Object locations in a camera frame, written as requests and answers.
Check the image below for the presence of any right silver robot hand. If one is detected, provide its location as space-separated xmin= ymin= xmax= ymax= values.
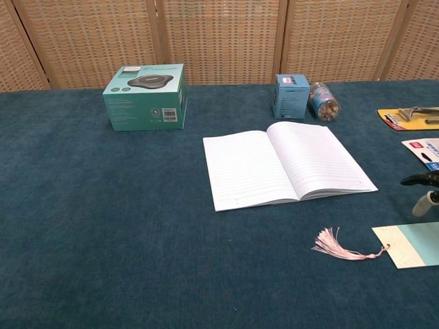
xmin=400 ymin=171 xmax=439 ymax=217

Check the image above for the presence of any pale blue bookmark pink tassel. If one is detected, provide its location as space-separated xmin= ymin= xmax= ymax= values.
xmin=311 ymin=221 xmax=439 ymax=270

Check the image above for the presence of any open white lined notebook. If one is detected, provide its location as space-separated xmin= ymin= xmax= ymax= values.
xmin=202 ymin=121 xmax=379 ymax=212

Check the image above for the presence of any blue correction tape pack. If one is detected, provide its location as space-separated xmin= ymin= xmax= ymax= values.
xmin=401 ymin=138 xmax=439 ymax=172

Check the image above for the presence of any yellow razor blister pack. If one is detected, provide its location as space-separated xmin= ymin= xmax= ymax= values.
xmin=377 ymin=106 xmax=439 ymax=132

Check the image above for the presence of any clear snack jar blue label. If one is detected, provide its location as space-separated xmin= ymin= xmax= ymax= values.
xmin=307 ymin=82 xmax=342 ymax=122

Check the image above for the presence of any small light blue box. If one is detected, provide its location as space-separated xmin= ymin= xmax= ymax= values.
xmin=272 ymin=73 xmax=311 ymax=120

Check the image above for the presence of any woven bamboo folding screen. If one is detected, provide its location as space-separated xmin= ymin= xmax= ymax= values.
xmin=0 ymin=0 xmax=439 ymax=93

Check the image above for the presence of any teal speaker product box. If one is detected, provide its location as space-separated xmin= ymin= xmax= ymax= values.
xmin=102 ymin=62 xmax=189 ymax=132

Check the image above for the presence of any dark teal table cloth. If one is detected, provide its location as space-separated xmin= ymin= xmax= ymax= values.
xmin=0 ymin=79 xmax=439 ymax=329

